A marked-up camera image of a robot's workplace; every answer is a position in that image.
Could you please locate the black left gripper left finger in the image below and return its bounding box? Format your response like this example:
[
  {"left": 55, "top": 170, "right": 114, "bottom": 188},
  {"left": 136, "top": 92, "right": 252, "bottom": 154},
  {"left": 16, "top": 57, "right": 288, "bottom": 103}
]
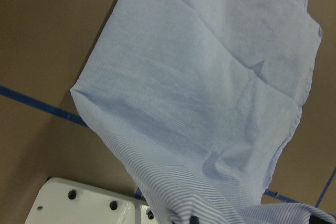
[{"left": 190, "top": 216, "right": 200, "bottom": 224}]

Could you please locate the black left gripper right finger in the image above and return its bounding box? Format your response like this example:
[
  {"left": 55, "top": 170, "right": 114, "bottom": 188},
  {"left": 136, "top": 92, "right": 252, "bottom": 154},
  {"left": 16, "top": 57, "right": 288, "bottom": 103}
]
[{"left": 309, "top": 215, "right": 331, "bottom": 224}]

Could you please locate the blue striped button shirt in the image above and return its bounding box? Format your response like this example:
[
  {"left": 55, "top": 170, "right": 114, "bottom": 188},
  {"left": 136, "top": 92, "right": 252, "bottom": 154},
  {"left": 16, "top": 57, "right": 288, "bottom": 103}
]
[{"left": 70, "top": 0, "right": 335, "bottom": 223}]

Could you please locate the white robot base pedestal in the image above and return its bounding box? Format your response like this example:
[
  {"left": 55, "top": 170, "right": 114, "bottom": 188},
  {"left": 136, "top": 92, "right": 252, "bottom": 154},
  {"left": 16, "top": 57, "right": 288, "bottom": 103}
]
[{"left": 25, "top": 177, "right": 157, "bottom": 223}]

